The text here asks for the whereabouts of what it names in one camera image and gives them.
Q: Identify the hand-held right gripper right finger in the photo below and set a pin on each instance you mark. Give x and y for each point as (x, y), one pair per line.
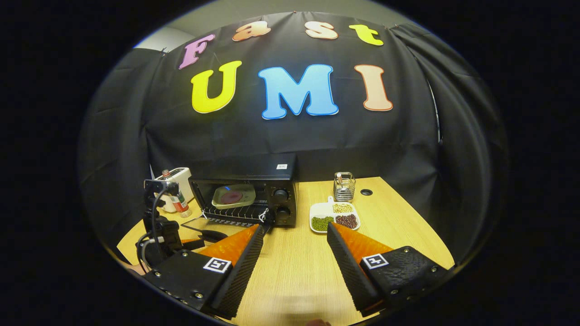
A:
(349, 271)

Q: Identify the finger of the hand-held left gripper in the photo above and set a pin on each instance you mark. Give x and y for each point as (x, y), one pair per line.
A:
(210, 235)

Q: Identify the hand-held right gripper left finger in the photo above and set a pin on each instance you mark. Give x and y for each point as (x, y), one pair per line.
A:
(240, 276)

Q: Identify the pink meat slice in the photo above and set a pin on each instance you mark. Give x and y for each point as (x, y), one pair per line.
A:
(232, 197)

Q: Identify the pale green plate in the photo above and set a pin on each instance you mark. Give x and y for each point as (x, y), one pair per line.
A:
(247, 192)

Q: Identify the black electric oven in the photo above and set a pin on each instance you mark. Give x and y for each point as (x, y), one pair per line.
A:
(253, 170)

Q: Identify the red label plastic bottle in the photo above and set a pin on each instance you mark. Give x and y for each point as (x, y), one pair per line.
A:
(181, 203)

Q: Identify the pile of red beans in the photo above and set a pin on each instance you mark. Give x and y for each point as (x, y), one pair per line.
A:
(347, 221)

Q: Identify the pile of green beans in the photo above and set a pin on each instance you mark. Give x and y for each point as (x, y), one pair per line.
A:
(322, 223)

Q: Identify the white toaster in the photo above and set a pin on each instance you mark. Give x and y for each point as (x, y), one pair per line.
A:
(183, 176)

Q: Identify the pile of pale beans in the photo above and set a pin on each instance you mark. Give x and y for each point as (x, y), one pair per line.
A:
(342, 208)

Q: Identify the white divided dish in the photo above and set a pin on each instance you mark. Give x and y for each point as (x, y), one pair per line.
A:
(324, 209)

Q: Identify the pen in holder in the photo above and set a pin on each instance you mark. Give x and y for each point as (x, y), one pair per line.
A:
(339, 179)

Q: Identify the black backdrop cloth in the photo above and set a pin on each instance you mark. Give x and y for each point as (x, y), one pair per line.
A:
(281, 136)

